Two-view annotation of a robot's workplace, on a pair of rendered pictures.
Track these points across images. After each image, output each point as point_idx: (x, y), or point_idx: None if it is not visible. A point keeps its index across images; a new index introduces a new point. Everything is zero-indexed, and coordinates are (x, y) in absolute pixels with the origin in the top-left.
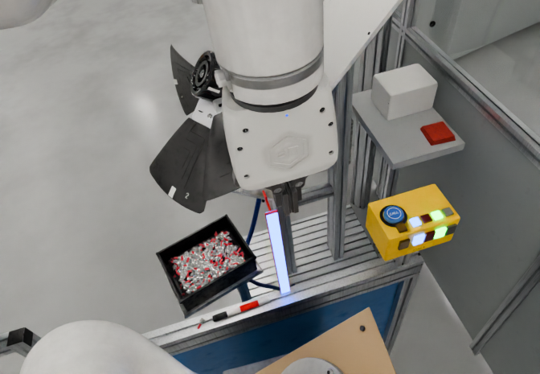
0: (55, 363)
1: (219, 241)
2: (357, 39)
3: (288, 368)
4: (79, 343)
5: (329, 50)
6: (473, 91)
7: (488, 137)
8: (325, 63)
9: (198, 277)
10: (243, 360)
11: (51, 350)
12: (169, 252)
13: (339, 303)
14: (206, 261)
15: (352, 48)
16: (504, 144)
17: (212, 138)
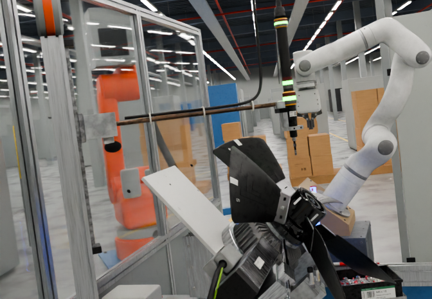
0: (378, 129)
1: None
2: (201, 197)
3: (333, 209)
4: (375, 132)
5: (210, 217)
6: (122, 265)
7: (137, 280)
8: (218, 222)
9: (374, 278)
10: None
11: (381, 130)
12: (393, 285)
13: None
14: (366, 282)
15: (207, 202)
16: (142, 269)
17: (324, 201)
